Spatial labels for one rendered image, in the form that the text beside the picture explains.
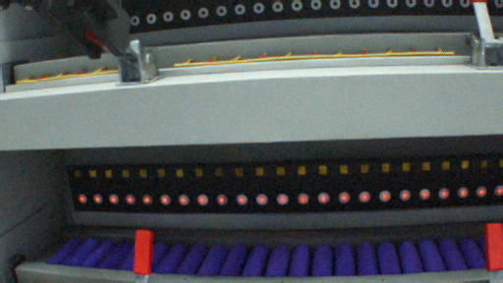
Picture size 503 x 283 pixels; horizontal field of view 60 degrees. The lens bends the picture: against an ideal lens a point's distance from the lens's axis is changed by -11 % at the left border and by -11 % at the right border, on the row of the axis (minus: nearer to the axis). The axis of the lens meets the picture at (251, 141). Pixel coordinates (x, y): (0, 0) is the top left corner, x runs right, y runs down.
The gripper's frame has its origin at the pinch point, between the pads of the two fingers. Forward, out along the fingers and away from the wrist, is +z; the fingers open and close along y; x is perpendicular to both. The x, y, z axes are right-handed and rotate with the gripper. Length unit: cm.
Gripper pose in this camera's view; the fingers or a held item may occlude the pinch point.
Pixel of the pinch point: (88, 15)
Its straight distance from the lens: 31.7
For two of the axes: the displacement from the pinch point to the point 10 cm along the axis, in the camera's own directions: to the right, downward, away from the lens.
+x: 0.2, -9.6, 2.7
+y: 9.8, -0.3, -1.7
